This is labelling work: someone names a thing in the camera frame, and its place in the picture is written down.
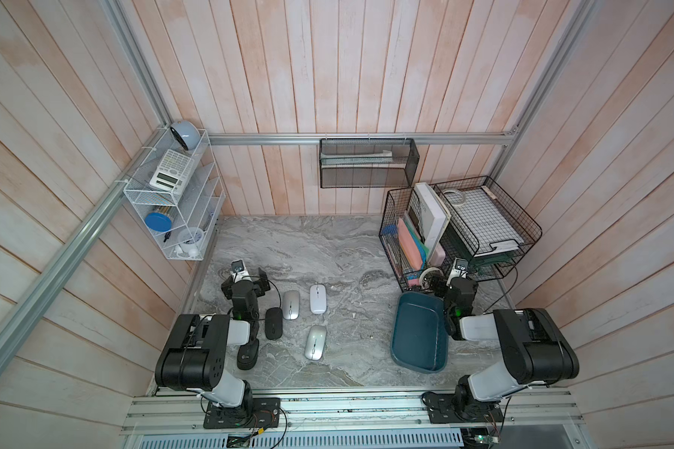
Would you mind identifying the black wire paper tray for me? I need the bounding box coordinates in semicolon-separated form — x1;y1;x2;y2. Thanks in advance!
432;176;543;282

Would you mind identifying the black mesh wall basket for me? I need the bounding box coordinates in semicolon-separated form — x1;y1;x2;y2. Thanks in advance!
318;138;419;189

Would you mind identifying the tape roll by rack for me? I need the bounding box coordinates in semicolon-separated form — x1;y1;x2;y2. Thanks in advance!
419;267;444;290

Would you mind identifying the white grid notepad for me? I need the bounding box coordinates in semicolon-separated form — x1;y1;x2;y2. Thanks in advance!
441;188;524;256

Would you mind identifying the white computer mouse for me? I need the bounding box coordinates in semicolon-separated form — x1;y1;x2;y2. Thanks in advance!
310;284;328;315

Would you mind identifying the black wire file rack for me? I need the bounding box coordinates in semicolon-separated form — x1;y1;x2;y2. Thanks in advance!
378;183;473;297

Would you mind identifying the white thick book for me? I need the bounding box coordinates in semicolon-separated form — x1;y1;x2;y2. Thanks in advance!
406;183;451;260

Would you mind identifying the silver mouse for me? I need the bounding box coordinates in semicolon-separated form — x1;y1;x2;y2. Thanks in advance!
304;326;327;361
282;290;301;321

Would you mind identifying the blue lid pencil jar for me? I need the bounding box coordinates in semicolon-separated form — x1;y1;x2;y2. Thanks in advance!
144;207;174;233

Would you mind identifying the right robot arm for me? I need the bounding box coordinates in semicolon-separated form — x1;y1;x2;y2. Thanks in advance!
421;276;580;424

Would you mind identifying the white wire wall shelf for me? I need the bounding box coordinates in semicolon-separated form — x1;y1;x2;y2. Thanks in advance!
124;128;227;261

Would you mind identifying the pink folder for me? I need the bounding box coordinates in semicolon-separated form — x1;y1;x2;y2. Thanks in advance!
397;218;424;271

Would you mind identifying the white desk calculator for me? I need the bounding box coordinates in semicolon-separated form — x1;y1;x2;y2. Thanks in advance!
149;150;197;196

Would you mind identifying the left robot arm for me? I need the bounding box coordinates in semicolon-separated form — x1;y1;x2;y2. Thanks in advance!
155;263;281;436

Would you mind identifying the blue grey round speaker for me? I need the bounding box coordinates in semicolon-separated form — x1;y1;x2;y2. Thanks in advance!
170;121;201;152

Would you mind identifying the black mouse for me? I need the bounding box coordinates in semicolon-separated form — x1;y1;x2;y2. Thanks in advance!
264;307;284;340
236;339;259;370

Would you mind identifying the teal plastic storage tray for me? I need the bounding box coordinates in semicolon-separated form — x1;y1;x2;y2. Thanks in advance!
391;291;449;374

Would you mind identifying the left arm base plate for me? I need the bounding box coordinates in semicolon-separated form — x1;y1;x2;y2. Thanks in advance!
203;398;281;430

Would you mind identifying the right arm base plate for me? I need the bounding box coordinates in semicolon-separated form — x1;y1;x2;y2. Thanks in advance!
421;391;504;424

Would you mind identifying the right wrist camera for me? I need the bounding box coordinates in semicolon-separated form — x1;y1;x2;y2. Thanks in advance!
447;257;469;284

